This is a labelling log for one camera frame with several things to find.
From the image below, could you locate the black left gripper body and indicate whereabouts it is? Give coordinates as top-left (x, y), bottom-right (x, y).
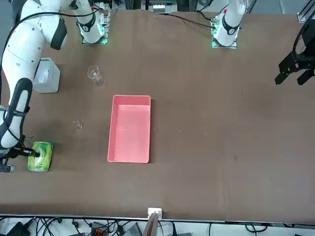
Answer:
top-left (299, 19), bottom-right (315, 61)

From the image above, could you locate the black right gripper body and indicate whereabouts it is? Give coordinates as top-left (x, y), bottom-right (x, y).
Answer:
top-left (0, 146), bottom-right (15, 160)

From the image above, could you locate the green tissue pack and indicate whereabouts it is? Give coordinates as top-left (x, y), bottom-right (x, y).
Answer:
top-left (27, 141), bottom-right (55, 172)

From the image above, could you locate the white lidded trash bin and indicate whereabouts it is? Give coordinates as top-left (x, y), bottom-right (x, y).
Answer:
top-left (31, 58), bottom-right (61, 94)

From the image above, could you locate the large glass beaker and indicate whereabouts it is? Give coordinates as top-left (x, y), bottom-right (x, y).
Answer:
top-left (86, 65), bottom-right (104, 87)

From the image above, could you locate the pink plastic container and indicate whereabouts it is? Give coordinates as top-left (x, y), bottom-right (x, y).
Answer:
top-left (107, 95), bottom-right (152, 164)

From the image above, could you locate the aluminium corner profile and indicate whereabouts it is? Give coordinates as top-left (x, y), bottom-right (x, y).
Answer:
top-left (297, 4), bottom-right (311, 23)

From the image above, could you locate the black power adapter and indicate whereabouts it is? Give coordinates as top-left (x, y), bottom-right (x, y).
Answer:
top-left (4, 221), bottom-right (29, 236)

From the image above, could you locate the black device with red parts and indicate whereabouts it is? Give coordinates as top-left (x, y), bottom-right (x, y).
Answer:
top-left (90, 222), bottom-right (109, 236)

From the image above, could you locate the dark grey power box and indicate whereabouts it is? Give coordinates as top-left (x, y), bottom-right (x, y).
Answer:
top-left (124, 222), bottom-right (143, 236)

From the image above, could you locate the black left gripper cable loop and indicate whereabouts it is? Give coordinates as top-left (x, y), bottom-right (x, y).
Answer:
top-left (293, 23), bottom-right (307, 59)

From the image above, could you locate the black cable across table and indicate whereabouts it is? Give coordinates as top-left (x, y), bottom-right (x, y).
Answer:
top-left (157, 11), bottom-right (215, 28)

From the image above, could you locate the aluminium frame post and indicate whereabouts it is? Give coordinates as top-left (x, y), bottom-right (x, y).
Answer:
top-left (144, 207), bottom-right (163, 236)

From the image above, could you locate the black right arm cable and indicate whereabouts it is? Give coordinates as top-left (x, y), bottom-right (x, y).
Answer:
top-left (0, 9), bottom-right (97, 138)

